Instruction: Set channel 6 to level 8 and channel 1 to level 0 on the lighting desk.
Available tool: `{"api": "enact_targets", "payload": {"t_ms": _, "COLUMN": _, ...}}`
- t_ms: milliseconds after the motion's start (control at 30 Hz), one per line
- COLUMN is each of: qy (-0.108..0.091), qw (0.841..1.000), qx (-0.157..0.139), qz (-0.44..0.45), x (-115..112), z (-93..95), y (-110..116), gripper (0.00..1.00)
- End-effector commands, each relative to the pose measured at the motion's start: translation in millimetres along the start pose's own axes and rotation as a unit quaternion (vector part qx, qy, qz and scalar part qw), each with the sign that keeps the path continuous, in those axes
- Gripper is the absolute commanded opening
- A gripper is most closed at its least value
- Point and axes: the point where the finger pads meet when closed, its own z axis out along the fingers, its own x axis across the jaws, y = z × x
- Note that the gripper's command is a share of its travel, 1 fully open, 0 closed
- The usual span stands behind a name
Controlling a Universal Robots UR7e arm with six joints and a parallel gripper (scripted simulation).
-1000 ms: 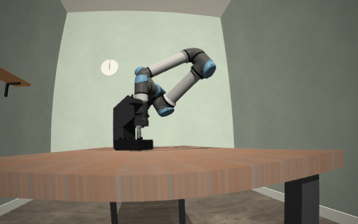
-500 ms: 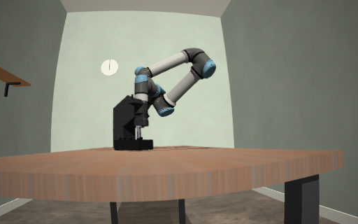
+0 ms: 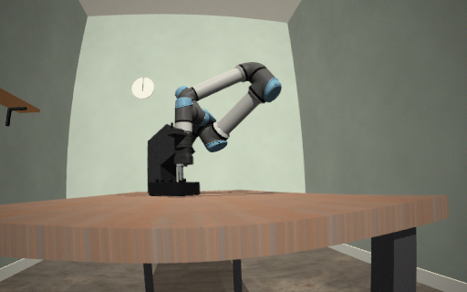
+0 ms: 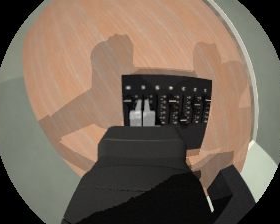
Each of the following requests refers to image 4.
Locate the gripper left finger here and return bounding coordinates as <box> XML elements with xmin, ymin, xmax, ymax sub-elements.
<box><xmin>130</xmin><ymin>100</ymin><xmax>143</xmax><ymax>126</ymax></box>

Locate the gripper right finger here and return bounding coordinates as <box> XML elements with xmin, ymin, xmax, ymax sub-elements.
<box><xmin>143</xmin><ymin>100</ymin><xmax>155</xmax><ymax>126</ymax></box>

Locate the black lighting desk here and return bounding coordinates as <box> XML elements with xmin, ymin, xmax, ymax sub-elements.
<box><xmin>121</xmin><ymin>74</ymin><xmax>212</xmax><ymax>150</ymax></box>

